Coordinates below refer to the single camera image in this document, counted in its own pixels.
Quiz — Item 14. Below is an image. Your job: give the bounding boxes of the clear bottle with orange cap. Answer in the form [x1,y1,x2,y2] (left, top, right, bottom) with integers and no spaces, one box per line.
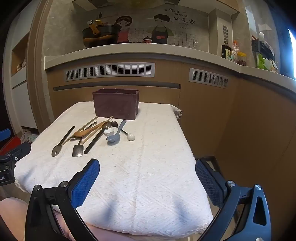
[231,40,239,62]

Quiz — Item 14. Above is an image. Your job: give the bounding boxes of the window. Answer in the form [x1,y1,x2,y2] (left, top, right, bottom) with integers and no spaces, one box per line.
[287,27,296,78]

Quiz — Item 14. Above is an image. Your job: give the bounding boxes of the metal spoon with white ball end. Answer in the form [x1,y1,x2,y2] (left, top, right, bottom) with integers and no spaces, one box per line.
[112,121,135,141]

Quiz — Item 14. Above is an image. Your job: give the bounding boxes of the white and green cloth bundle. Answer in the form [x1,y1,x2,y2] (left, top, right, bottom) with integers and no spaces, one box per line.
[20,128,39,144]

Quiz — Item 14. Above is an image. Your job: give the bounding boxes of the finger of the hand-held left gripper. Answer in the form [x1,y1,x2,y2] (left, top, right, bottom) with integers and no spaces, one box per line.
[0,128,11,142]
[0,142,31,165]

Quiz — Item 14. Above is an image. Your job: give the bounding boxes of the jar with yellow lid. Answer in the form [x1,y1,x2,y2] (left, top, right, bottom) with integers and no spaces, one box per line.
[236,52,247,66]

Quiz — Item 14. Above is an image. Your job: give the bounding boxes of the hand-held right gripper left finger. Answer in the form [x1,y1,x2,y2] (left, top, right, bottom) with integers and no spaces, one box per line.
[25,159,100,241]

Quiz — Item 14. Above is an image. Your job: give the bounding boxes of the black-handled metal spoon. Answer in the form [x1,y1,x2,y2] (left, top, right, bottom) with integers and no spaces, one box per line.
[51,126,76,157]

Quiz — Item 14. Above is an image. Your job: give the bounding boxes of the wooden utensil handle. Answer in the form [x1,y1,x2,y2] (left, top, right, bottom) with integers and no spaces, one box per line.
[69,120,109,140]

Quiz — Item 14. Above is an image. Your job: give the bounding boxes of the white woven table cloth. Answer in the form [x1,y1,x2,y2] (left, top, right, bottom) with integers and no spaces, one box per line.
[14,101,214,237]

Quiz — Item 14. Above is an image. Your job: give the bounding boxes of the red plastic object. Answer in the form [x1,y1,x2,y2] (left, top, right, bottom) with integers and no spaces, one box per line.
[0,136,22,155]

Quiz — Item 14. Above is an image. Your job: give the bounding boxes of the blue plastic spoon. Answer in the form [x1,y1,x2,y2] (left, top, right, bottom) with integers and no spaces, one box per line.
[106,120,127,142]

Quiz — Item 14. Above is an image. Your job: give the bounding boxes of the green packet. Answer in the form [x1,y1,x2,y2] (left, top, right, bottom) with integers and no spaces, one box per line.
[256,53,270,70]

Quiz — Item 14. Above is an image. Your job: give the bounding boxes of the large grey vent grille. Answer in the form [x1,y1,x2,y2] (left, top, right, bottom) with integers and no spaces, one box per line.
[64,62,155,82]

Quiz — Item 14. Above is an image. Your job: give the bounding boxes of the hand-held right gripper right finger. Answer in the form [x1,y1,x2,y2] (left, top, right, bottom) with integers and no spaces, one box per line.
[195,158,272,241]

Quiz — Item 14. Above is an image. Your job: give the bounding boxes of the orange-handled kitchen tool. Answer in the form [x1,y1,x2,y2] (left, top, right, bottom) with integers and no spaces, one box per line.
[87,20,105,36]

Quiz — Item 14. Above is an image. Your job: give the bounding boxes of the flat-headed small metal spoon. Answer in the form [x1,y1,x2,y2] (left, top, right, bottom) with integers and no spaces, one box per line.
[72,137,84,157]

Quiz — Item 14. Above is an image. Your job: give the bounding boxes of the small grey vent grille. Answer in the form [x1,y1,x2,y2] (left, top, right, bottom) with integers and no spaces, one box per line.
[189,68,230,89]

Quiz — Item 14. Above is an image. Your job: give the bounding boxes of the pale food packet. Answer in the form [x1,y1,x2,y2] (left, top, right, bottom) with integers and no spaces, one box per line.
[266,59,279,74]

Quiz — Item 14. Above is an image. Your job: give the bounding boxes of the white shelf unit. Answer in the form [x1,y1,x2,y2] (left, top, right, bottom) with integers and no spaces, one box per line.
[3,30,38,130]

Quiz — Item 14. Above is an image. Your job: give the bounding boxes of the cartoon wall decal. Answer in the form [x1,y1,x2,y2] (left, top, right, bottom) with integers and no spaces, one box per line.
[97,7,199,44]

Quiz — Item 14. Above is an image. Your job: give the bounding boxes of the light stone countertop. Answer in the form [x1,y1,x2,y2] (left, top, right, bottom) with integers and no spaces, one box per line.
[44,43,296,81]

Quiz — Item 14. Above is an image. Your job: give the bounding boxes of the black utensil holder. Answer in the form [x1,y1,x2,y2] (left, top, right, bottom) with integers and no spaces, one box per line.
[251,35,262,52]

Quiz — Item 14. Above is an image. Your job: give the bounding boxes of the brown plastic utensil container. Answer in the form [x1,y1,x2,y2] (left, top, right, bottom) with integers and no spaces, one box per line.
[92,88,141,121]

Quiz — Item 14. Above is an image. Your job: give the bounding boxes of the person's leg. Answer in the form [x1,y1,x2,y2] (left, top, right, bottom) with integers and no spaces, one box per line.
[0,197,71,241]

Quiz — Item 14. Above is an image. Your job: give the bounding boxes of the black wok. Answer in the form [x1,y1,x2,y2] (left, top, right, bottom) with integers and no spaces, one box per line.
[82,24,116,48]

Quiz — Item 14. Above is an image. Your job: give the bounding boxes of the dark sauce bottle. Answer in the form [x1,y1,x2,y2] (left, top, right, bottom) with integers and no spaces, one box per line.
[221,45,232,58]

